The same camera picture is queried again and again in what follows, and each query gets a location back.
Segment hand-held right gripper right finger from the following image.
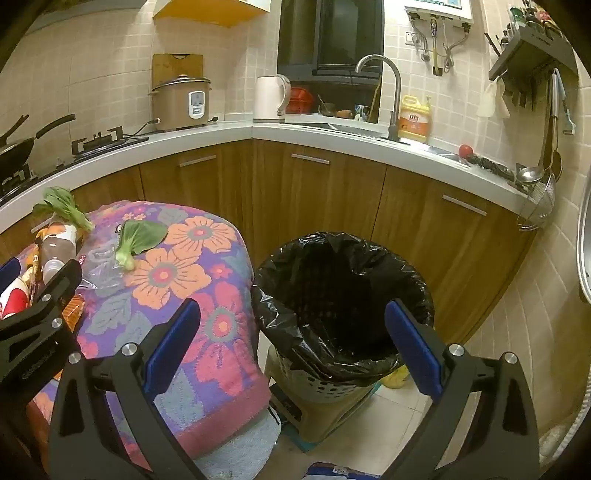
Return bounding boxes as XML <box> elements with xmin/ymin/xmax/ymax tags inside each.
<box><xmin>383</xmin><ymin>298</ymin><xmax>541</xmax><ymax>480</ymax></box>

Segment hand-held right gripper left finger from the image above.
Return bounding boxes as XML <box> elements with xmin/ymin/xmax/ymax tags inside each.
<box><xmin>47</xmin><ymin>298</ymin><xmax>209</xmax><ymax>480</ymax></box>

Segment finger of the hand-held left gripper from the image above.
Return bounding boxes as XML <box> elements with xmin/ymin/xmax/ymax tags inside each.
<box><xmin>0</xmin><ymin>257</ymin><xmax>22</xmax><ymax>301</ymax></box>
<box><xmin>0</xmin><ymin>259</ymin><xmax>83</xmax><ymax>340</ymax></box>

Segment brown plastic bottle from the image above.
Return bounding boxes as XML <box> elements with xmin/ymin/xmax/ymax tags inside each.
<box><xmin>36</xmin><ymin>223</ymin><xmax>78</xmax><ymax>289</ymax></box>

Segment black-lined trash bin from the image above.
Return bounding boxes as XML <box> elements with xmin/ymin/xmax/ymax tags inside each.
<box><xmin>252</xmin><ymin>232</ymin><xmax>435</xmax><ymax>384</ymax></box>

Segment white trash basket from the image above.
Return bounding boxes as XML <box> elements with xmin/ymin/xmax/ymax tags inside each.
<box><xmin>267</xmin><ymin>345</ymin><xmax>408</xmax><ymax>418</ymax></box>

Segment bok choy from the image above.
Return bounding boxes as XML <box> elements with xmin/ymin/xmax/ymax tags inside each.
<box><xmin>31</xmin><ymin>186</ymin><xmax>96</xmax><ymax>232</ymax></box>
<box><xmin>115</xmin><ymin>220</ymin><xmax>168</xmax><ymax>271</ymax></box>

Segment red and white snack packet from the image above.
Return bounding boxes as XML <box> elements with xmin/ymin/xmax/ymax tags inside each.
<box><xmin>0</xmin><ymin>276</ymin><xmax>34</xmax><ymax>320</ymax></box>

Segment orange peel chunk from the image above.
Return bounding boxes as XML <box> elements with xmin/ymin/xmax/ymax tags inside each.
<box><xmin>64</xmin><ymin>294</ymin><xmax>88</xmax><ymax>329</ymax></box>

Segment yellow rag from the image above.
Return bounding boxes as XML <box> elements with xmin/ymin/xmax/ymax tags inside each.
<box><xmin>381</xmin><ymin>367</ymin><xmax>411</xmax><ymax>389</ymax></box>

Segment clear plastic wrapper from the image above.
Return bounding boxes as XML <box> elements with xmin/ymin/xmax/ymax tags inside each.
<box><xmin>76</xmin><ymin>248</ymin><xmax>123</xmax><ymax>291</ymax></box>

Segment floral blanket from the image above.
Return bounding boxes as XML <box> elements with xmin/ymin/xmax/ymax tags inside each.
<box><xmin>18</xmin><ymin>200</ymin><xmax>273</xmax><ymax>468</ymax></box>

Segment black wok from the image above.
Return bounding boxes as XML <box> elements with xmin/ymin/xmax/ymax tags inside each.
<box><xmin>0</xmin><ymin>113</ymin><xmax>77</xmax><ymax>174</ymax></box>

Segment blue printed packet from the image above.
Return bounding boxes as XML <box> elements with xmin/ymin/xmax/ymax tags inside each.
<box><xmin>306</xmin><ymin>462</ymin><xmax>394</xmax><ymax>480</ymax></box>

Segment black gas stove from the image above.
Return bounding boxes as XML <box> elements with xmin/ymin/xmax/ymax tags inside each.
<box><xmin>0</xmin><ymin>128</ymin><xmax>151</xmax><ymax>204</ymax></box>

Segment wooden kitchen cabinet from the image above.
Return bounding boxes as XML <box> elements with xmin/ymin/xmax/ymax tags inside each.
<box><xmin>0</xmin><ymin>138</ymin><xmax>539</xmax><ymax>347</ymax></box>

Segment steel pan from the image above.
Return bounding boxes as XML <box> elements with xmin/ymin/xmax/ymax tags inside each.
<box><xmin>574</xmin><ymin>184</ymin><xmax>591</xmax><ymax>306</ymax></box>

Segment steel ladle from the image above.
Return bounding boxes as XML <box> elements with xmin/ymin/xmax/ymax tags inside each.
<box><xmin>516</xmin><ymin>69</ymin><xmax>563</xmax><ymax>184</ymax></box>

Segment brown rice cooker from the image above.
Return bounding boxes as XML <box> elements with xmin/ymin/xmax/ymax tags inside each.
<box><xmin>148</xmin><ymin>75</ymin><xmax>213</xmax><ymax>133</ymax></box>

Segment yellow detergent bottle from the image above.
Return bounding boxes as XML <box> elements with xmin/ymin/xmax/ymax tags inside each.
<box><xmin>397</xmin><ymin>95</ymin><xmax>431</xmax><ymax>144</ymax></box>

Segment steel sink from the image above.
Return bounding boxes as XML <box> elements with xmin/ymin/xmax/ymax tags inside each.
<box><xmin>286</xmin><ymin>121</ymin><xmax>394</xmax><ymax>140</ymax></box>

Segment wooden cutting board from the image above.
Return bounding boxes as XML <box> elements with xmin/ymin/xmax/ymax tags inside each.
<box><xmin>152</xmin><ymin>54</ymin><xmax>204</xmax><ymax>93</ymax></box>

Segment white hanging cloth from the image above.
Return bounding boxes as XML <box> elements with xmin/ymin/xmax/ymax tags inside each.
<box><xmin>477</xmin><ymin>82</ymin><xmax>511</xmax><ymax>119</ymax></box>

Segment steel faucet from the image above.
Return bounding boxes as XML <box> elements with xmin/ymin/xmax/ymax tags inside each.
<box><xmin>355</xmin><ymin>54</ymin><xmax>403</xmax><ymax>142</ymax></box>

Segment white electric kettle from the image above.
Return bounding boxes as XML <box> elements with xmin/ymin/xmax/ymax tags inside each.
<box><xmin>252</xmin><ymin>74</ymin><xmax>293</xmax><ymax>123</ymax></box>

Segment red basket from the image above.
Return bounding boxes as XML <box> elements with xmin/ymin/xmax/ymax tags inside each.
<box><xmin>286</xmin><ymin>87</ymin><xmax>315</xmax><ymax>116</ymax></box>

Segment dark window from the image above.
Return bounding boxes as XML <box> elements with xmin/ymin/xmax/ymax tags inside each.
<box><xmin>277</xmin><ymin>0</ymin><xmax>385</xmax><ymax>85</ymax></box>

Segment white water heater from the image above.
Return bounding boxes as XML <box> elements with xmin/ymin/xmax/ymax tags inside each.
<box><xmin>404</xmin><ymin>0</ymin><xmax>474</xmax><ymax>27</ymax></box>

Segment wire mesh strainer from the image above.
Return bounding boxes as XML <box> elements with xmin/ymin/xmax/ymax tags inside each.
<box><xmin>516</xmin><ymin>170</ymin><xmax>557</xmax><ymax>232</ymax></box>

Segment black wall shelf rack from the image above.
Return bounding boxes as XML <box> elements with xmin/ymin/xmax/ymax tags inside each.
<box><xmin>488</xmin><ymin>18</ymin><xmax>579</xmax><ymax>110</ymax></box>

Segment yellow wall cabinet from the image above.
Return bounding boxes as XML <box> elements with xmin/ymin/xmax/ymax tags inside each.
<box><xmin>152</xmin><ymin>0</ymin><xmax>271</xmax><ymax>22</ymax></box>

